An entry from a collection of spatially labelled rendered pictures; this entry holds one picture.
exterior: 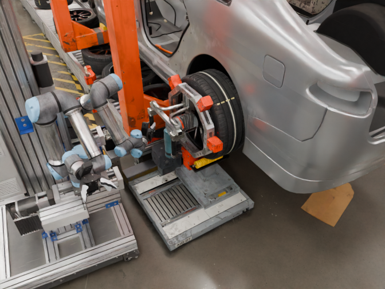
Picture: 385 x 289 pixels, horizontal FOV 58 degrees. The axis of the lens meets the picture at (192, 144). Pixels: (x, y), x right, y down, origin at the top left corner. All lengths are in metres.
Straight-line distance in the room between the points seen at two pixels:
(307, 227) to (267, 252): 0.44
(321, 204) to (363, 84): 1.69
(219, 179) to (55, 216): 1.41
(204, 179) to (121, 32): 1.36
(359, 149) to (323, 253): 1.19
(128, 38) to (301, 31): 1.21
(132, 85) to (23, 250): 1.43
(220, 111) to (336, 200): 1.52
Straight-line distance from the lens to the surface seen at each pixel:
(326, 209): 3.30
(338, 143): 1.97
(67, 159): 1.80
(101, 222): 2.84
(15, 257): 2.86
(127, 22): 2.54
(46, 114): 1.89
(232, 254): 2.85
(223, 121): 2.37
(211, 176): 3.04
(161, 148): 3.05
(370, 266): 3.09
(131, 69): 2.68
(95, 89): 2.20
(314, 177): 2.16
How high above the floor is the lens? 2.40
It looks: 40 degrees down
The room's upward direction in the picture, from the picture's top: straight up
